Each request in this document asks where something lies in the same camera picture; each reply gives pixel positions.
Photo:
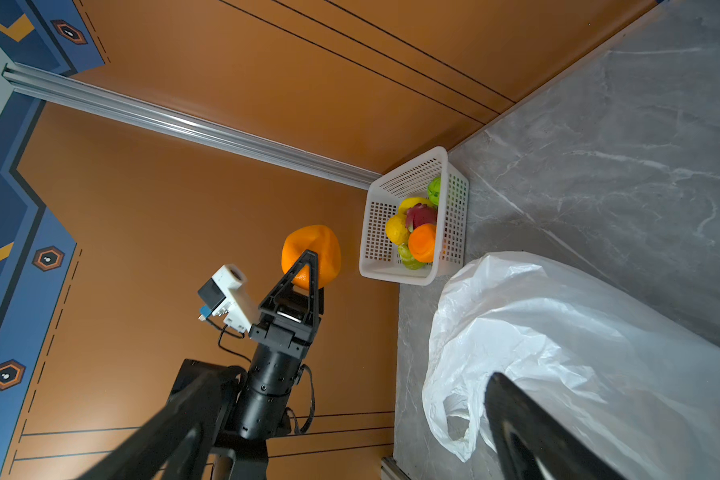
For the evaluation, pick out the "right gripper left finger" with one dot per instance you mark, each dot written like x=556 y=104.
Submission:
x=175 y=442

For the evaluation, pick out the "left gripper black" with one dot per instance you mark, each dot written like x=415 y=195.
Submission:
x=290 y=315

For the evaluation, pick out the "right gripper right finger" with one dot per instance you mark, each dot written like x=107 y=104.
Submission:
x=530 y=443

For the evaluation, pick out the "yellow lemon fruit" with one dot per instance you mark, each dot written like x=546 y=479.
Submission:
x=396 y=229

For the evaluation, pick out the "yellow-green fruit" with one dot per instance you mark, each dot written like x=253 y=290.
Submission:
x=407 y=258

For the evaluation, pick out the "red dragon fruit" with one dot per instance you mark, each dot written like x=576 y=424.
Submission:
x=420 y=215

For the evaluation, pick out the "white plastic bag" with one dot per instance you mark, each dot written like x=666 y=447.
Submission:
x=638 y=389

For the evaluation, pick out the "green apple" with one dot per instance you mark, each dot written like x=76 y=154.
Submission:
x=434 y=190

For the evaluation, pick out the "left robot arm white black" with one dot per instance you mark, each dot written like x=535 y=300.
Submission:
x=255 y=400

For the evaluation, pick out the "white plastic basket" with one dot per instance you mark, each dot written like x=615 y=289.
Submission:
x=379 y=257

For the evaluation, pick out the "yellow banana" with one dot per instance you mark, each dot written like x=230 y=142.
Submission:
x=412 y=202

